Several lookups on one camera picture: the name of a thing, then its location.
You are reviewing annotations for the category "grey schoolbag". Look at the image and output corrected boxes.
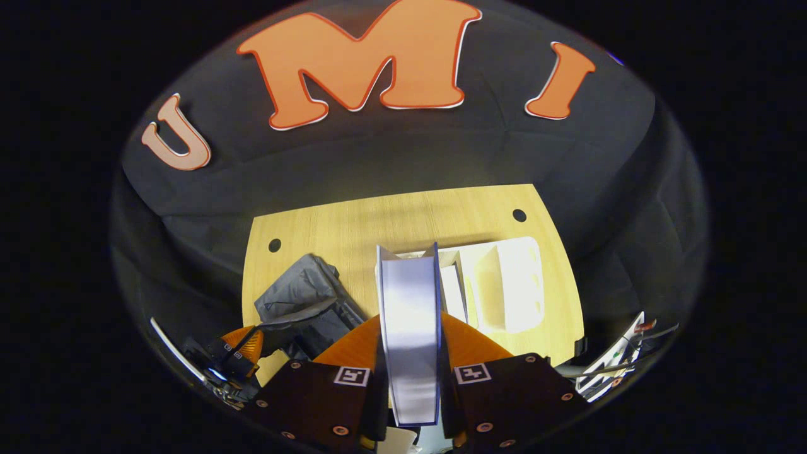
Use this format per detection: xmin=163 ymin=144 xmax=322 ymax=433
xmin=254 ymin=253 xmax=366 ymax=361

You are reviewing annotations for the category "white stand with cables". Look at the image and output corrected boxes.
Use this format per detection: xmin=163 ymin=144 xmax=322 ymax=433
xmin=577 ymin=311 xmax=678 ymax=402

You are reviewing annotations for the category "blue cover book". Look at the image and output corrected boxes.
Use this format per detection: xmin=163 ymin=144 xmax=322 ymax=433
xmin=376 ymin=242 xmax=442 ymax=428

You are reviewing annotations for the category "black backdrop cloth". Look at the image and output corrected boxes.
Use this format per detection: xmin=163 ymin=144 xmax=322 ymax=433
xmin=110 ymin=0 xmax=710 ymax=379

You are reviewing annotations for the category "white bookshelf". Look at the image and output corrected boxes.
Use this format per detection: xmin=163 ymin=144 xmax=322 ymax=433
xmin=394 ymin=236 xmax=546 ymax=335

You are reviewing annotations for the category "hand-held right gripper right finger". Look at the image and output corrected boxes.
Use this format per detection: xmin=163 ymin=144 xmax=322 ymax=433
xmin=439 ymin=312 xmax=590 ymax=451

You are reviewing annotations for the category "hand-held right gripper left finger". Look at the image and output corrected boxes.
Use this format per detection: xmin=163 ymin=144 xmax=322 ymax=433
xmin=249 ymin=313 xmax=388 ymax=451

